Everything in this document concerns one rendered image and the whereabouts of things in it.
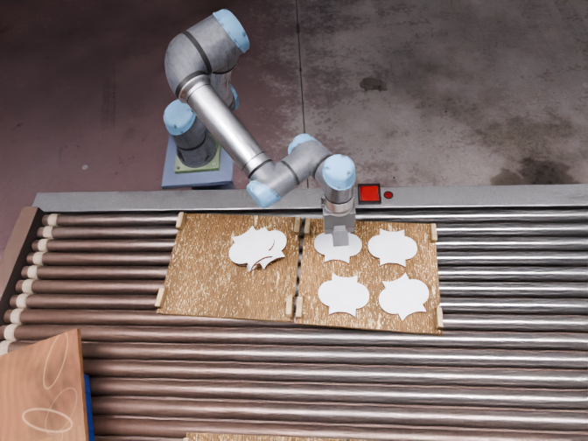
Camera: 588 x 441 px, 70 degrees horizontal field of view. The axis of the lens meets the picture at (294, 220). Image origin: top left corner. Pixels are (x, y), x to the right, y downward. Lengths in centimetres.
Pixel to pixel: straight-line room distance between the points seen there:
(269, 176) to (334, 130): 189
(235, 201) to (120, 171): 163
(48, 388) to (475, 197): 136
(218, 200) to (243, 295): 38
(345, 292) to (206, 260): 45
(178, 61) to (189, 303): 68
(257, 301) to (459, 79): 244
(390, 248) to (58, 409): 99
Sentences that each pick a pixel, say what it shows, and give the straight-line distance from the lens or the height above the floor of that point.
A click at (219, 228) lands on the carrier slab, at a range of 140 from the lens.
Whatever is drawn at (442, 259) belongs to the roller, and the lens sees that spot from 136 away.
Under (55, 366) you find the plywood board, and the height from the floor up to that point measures 104.
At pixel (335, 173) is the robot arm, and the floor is 134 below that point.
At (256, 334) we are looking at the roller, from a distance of 125.
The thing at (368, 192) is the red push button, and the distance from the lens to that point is 143.
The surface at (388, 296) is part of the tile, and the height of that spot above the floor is 95.
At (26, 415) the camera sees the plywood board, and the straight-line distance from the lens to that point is 132.
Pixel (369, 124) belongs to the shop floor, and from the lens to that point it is 290.
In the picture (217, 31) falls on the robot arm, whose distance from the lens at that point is 114.
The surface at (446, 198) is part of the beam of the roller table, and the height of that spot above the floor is 91.
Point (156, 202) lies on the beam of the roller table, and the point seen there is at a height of 91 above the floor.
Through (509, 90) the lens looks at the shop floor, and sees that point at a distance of 331.
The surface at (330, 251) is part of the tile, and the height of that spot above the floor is 95.
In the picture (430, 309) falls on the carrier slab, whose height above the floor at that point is 94.
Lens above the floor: 211
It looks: 59 degrees down
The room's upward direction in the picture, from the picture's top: 9 degrees counter-clockwise
